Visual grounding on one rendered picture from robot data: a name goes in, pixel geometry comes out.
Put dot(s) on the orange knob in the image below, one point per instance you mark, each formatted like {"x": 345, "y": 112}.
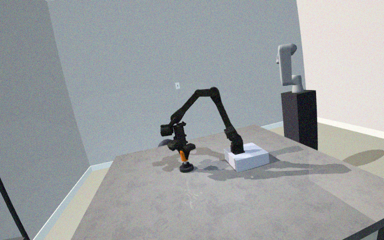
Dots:
{"x": 183, "y": 156}

